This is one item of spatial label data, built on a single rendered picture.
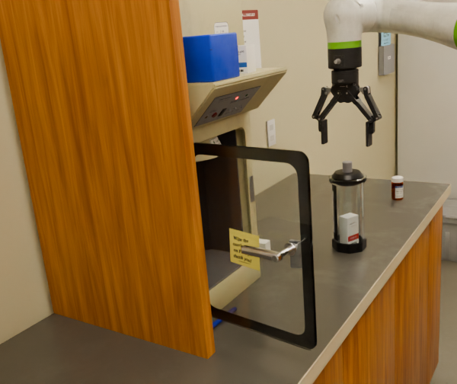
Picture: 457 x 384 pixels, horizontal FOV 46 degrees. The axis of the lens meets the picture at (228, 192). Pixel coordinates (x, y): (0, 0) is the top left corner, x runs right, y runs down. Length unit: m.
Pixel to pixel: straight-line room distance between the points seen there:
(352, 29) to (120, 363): 1.01
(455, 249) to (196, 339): 2.91
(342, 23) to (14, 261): 1.04
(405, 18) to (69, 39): 0.84
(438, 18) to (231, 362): 0.93
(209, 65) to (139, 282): 0.50
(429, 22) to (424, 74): 2.66
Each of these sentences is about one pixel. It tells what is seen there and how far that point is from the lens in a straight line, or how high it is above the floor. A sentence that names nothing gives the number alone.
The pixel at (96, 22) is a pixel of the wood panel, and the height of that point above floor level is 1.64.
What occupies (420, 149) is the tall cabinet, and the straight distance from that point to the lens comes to 4.21.
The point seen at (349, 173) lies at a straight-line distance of 1.62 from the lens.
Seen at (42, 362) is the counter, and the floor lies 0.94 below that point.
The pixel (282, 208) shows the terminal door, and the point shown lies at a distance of 1.02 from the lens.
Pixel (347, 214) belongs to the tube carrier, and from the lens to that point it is 1.63.
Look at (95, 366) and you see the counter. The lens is 1.26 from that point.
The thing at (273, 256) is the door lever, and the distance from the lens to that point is 1.00.
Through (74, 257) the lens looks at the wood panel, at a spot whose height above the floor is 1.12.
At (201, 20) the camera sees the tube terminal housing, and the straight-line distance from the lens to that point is 1.25.
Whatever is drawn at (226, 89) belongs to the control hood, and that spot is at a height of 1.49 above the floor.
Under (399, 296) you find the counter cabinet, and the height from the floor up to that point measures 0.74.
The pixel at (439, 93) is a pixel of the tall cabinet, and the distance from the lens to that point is 4.11.
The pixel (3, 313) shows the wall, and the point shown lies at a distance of 1.47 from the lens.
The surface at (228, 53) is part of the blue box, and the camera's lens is 1.13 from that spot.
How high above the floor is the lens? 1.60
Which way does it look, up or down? 16 degrees down
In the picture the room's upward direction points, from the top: 5 degrees counter-clockwise
